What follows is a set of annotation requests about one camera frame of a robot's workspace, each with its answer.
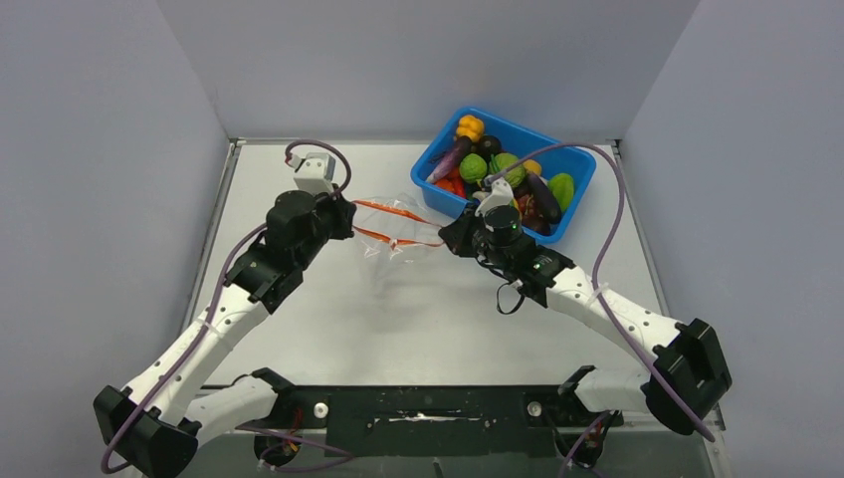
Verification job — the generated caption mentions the black loop cable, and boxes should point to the black loop cable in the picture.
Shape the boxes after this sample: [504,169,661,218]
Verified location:
[494,280,528,317]

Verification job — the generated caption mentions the clear zip bag orange zipper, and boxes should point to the clear zip bag orange zipper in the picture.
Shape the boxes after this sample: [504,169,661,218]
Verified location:
[352,194,444,265]

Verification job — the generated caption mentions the red toy grapes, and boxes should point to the red toy grapes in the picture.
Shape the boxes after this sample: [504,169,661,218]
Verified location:
[517,194,550,236]

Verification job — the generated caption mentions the aluminium frame rail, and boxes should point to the aluminium frame rail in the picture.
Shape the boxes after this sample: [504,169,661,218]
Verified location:
[184,376,695,435]

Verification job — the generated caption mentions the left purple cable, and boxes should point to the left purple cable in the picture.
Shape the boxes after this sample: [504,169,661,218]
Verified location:
[100,139,353,475]

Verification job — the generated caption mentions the green toy chayote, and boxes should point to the green toy chayote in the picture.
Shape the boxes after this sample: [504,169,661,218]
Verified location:
[547,172,576,213]

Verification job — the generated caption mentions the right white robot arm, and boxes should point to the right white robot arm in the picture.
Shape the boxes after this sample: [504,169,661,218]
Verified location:
[438,206,733,435]

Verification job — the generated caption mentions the green custard apple toy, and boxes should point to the green custard apple toy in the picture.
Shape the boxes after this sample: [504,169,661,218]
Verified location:
[458,153,488,183]

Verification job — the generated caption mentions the light purple toy eggplant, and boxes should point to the light purple toy eggplant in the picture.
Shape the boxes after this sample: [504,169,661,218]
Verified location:
[426,135,473,184]

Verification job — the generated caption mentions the purple cable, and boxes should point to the purple cable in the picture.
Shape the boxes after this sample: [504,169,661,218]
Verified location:
[484,141,717,443]
[100,139,353,475]

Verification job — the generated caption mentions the red toy chili pepper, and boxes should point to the red toy chili pepper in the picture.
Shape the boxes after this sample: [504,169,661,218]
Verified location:
[448,168,467,199]

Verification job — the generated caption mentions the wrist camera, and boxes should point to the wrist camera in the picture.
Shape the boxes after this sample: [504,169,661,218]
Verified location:
[285,152,336,196]
[473,178,515,216]

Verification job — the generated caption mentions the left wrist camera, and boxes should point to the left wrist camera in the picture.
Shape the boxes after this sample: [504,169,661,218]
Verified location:
[285,152,336,196]

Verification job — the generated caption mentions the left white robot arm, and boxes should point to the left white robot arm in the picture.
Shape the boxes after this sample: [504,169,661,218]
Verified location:
[94,190,356,477]

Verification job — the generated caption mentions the green toy cabbage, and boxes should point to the green toy cabbage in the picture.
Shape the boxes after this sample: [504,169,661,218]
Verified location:
[488,152,527,188]

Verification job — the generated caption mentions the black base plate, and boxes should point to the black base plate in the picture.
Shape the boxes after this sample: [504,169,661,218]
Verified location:
[258,385,597,458]

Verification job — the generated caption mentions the dark purple toy eggplant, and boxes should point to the dark purple toy eggplant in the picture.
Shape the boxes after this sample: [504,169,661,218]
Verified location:
[526,172,562,225]

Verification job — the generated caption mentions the blue plastic bin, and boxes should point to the blue plastic bin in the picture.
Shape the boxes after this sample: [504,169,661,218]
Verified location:
[410,107,596,244]

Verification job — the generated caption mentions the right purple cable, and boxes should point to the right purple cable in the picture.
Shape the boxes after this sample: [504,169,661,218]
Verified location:
[484,141,717,443]

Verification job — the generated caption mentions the orange toy tangerine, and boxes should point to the orange toy tangerine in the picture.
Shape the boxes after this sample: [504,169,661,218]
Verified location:
[435,177,455,194]

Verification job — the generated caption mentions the orange toy pumpkin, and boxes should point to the orange toy pumpkin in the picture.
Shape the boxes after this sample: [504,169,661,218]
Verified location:
[455,115,486,143]

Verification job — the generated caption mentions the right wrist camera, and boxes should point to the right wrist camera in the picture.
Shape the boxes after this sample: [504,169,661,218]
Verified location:
[473,178,515,216]

